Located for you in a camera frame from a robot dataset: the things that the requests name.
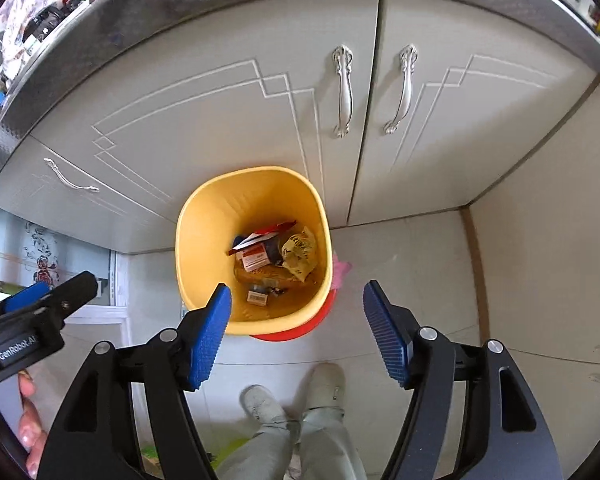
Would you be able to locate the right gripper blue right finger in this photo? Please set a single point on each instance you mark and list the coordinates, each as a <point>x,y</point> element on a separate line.
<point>393,330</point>

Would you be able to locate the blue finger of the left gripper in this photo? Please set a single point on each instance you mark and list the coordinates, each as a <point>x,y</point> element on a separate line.
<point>26,297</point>
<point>68,297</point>

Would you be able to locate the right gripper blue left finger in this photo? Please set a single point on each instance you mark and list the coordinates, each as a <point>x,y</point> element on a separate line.
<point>205,330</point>

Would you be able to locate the gold foil snack bag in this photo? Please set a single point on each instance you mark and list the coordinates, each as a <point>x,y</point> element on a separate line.
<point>268,277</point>

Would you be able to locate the small orange white box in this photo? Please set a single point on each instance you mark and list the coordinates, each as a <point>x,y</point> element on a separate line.
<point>255,257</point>

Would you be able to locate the red foil wrapper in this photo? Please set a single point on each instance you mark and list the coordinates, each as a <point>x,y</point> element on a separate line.
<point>242,243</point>

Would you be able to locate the green gold wrapper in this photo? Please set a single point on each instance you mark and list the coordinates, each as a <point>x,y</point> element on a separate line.
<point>299,252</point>

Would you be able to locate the yellow trash bin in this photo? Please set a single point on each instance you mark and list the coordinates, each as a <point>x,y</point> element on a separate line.
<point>237,204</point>

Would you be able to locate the person's left hand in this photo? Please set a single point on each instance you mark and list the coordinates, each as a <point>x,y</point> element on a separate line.
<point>31,433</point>

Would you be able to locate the left white shoe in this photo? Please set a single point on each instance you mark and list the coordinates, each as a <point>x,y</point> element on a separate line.
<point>260,404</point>

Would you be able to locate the white shoe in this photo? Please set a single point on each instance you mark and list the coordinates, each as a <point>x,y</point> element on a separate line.
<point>326,387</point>
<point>260,404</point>

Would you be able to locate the right white shoe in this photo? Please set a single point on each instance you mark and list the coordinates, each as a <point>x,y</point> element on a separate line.
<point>326,387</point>

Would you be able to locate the white dish tray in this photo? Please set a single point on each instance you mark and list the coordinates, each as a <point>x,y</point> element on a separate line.
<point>71,7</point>

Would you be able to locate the glass teapot black lid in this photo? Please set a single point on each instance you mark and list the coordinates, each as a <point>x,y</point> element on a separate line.
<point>43,23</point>

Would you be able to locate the floral patterned cloth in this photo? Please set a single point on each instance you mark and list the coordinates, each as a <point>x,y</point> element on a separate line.
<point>17,13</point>

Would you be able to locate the drawer handle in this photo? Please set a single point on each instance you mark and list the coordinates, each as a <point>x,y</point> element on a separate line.
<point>71,177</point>

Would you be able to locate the right cabinet door handle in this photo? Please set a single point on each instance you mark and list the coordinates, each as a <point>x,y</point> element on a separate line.
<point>407,60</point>

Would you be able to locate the cabinet door handle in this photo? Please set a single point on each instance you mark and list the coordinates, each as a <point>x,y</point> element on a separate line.
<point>407,60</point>
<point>342,58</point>

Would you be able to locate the left cabinet door handle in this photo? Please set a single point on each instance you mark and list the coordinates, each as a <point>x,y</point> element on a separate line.
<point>342,58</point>

